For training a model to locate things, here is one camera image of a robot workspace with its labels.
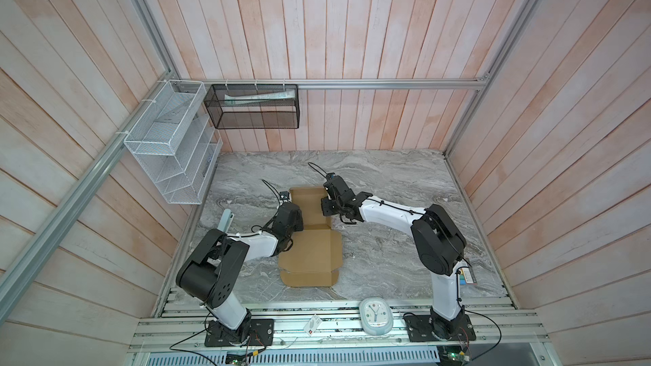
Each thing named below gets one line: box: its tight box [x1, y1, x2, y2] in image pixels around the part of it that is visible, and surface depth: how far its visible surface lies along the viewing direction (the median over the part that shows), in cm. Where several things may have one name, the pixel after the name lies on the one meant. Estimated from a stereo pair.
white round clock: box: [359, 297, 395, 337], surface depth 76 cm
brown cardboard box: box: [278, 187, 343, 288], surface depth 87 cm
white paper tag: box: [302, 312, 323, 337], surface depth 76 cm
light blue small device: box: [217, 208, 235, 234], surface depth 97 cm
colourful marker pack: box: [458, 267, 479, 286], surface depth 84 cm
